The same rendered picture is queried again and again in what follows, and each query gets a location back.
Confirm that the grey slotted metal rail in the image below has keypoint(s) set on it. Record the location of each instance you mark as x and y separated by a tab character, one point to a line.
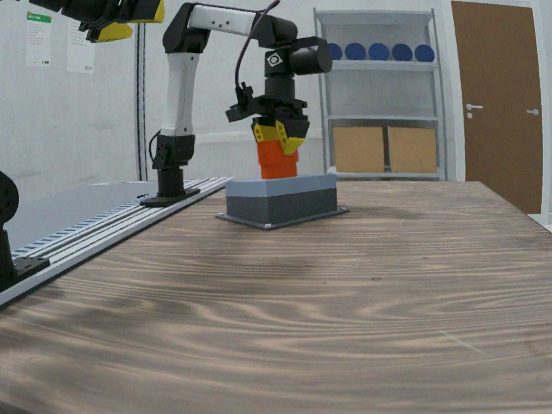
87	248

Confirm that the light blue flat plate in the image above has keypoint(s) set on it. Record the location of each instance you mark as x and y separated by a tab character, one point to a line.
280	186

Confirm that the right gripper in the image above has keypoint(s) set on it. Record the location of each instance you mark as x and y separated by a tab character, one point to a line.
98	14

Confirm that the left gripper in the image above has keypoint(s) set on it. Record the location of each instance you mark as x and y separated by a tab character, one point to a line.
290	123

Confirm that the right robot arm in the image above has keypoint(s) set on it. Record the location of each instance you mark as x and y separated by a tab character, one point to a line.
9	201

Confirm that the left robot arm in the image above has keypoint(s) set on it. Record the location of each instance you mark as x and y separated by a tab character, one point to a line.
176	143

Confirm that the black slotted vertical post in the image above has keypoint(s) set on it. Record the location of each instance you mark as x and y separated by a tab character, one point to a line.
140	102

